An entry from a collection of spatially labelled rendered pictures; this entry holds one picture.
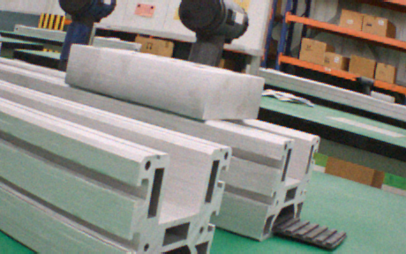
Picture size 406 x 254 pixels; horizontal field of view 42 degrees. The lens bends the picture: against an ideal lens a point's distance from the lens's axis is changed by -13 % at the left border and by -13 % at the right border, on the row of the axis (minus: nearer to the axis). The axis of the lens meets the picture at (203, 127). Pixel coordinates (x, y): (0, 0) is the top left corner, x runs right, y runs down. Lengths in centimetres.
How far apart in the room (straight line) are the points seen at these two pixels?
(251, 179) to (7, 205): 21
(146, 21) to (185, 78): 347
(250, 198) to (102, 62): 18
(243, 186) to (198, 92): 8
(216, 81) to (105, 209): 21
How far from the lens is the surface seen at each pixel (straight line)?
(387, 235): 59
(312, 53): 1069
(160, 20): 389
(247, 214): 48
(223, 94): 51
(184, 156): 36
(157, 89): 50
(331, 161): 406
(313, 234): 50
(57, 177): 33
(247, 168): 47
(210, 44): 76
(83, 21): 85
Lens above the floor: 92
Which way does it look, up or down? 7 degrees down
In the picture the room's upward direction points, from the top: 11 degrees clockwise
